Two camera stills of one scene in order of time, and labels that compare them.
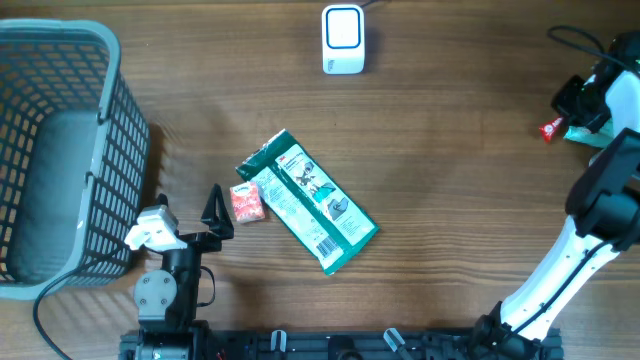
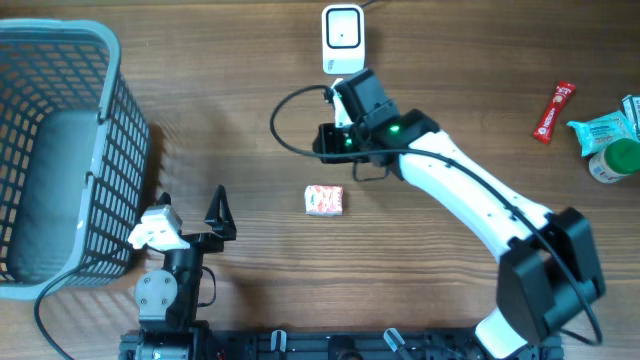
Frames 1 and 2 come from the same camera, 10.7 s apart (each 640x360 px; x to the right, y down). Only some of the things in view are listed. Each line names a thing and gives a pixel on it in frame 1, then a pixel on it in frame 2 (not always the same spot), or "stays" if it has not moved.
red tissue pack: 247,202 → 324,200
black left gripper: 220,226 stays
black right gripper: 566,97 → 327,132
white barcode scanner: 343,39 stays
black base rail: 354,344 stays
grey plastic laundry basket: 75,161 stays
